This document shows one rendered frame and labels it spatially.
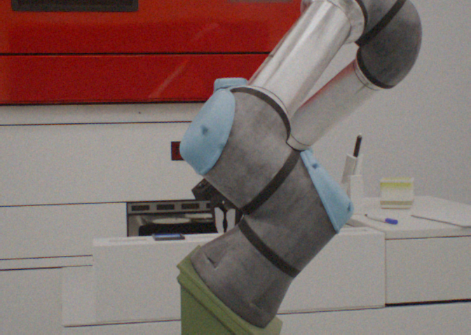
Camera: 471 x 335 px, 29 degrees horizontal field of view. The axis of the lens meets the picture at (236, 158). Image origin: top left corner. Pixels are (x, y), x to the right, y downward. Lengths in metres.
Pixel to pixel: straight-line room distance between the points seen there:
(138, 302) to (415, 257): 0.54
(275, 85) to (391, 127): 2.68
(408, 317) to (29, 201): 0.98
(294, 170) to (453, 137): 2.87
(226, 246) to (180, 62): 1.00
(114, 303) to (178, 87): 0.73
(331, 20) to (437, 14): 2.64
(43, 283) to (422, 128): 2.21
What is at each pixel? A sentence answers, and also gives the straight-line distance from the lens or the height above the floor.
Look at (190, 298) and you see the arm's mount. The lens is 1.30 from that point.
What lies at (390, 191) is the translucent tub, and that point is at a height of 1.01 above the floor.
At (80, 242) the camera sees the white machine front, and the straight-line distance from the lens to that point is 2.31.
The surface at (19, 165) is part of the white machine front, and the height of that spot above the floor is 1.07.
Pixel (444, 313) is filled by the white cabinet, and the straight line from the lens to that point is 1.85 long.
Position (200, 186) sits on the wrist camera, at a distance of 1.90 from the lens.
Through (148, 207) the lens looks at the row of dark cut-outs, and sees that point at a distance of 2.31.
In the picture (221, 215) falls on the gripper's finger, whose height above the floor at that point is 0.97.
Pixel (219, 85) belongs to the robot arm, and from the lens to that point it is 1.95.
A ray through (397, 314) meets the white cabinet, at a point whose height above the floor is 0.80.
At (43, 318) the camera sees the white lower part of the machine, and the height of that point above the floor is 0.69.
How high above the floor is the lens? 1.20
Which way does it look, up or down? 3 degrees down
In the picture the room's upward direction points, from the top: 1 degrees counter-clockwise
